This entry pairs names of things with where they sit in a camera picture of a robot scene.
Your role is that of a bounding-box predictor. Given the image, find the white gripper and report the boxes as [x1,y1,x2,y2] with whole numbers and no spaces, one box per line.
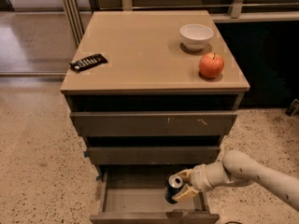
[172,164,213,203]

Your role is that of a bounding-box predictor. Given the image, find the blue pepsi can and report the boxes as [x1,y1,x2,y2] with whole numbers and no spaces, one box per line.
[164,175,184,204]

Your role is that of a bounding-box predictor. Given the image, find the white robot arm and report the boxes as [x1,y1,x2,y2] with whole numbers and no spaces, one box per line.
[165,150,299,211]

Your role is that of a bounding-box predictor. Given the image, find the grey open bottom drawer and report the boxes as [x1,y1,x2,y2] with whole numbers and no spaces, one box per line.
[90,165,220,224]

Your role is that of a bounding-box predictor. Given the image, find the grey middle drawer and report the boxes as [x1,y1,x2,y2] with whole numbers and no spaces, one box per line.
[86,147,220,165]

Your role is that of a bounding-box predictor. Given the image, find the grey drawer cabinet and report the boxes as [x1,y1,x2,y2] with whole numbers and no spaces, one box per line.
[59,10,250,224]

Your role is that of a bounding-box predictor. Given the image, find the grey top drawer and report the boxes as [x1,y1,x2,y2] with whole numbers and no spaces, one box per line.
[70,111,237,136]

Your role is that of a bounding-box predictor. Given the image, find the red apple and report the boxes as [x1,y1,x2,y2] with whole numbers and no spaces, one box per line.
[199,52,224,78]

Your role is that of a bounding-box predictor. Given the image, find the black object on floor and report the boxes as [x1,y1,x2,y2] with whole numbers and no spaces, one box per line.
[285,99,299,116]

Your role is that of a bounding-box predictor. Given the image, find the white ceramic bowl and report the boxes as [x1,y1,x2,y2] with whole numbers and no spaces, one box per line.
[179,23,214,51]

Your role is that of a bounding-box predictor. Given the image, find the black snack bar wrapper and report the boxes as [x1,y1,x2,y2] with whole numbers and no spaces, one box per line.
[69,53,107,73]

